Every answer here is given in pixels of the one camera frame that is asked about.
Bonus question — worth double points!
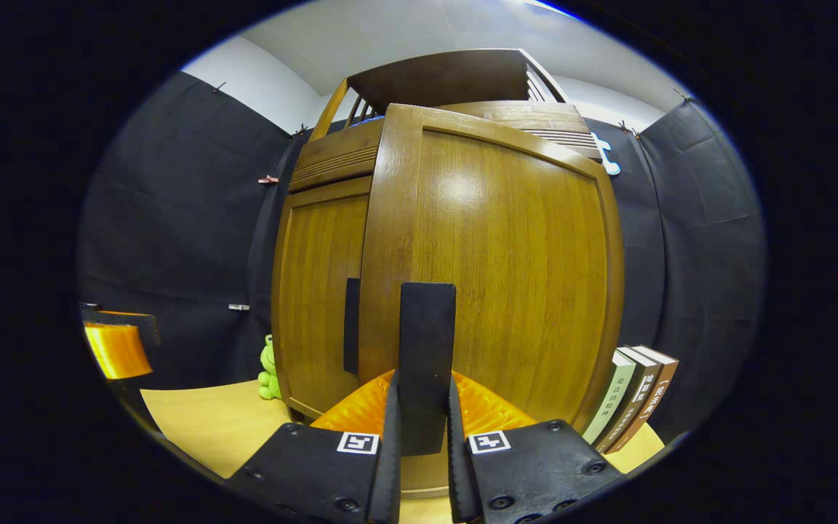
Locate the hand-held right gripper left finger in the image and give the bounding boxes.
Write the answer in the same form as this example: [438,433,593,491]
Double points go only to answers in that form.
[224,369,402,524]

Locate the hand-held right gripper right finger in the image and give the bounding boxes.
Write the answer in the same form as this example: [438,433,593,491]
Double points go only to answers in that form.
[448,371,627,524]

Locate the black door handle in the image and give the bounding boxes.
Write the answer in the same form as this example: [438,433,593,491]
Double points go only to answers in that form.
[399,282,458,458]
[343,277,362,376]

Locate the wooden shoe cabinet door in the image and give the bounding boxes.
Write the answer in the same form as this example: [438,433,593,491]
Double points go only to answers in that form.
[271,176,375,421]
[357,103,625,497]

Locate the wooden double-door shoe cabinet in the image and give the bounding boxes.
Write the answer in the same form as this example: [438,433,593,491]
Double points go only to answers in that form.
[271,48,609,430]

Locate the wooden cabinet drawer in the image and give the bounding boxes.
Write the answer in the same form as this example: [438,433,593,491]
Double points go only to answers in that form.
[288,100,603,194]

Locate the black backdrop cloth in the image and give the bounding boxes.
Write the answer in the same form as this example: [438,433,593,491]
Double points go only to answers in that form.
[77,71,767,445]

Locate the green frog plush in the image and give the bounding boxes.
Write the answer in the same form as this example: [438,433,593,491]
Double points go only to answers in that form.
[258,335,283,401]

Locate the green and white book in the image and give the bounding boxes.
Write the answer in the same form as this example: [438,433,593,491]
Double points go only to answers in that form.
[583,351,638,445]

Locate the dark cover book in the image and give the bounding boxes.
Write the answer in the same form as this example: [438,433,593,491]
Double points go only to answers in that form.
[597,347,661,453]

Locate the brown cover book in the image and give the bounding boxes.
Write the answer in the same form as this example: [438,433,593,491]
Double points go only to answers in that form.
[612,345,679,455]

